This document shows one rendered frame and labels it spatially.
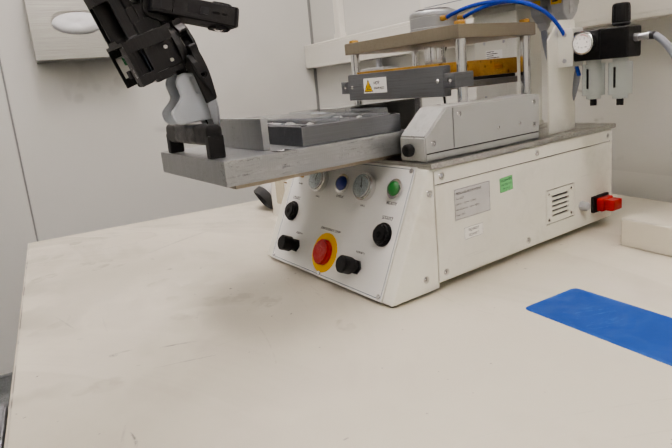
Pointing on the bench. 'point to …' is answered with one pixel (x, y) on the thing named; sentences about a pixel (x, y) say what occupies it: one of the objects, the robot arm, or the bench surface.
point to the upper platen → (499, 72)
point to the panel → (348, 225)
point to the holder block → (346, 128)
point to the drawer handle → (212, 134)
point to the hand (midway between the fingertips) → (216, 125)
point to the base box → (495, 209)
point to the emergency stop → (322, 252)
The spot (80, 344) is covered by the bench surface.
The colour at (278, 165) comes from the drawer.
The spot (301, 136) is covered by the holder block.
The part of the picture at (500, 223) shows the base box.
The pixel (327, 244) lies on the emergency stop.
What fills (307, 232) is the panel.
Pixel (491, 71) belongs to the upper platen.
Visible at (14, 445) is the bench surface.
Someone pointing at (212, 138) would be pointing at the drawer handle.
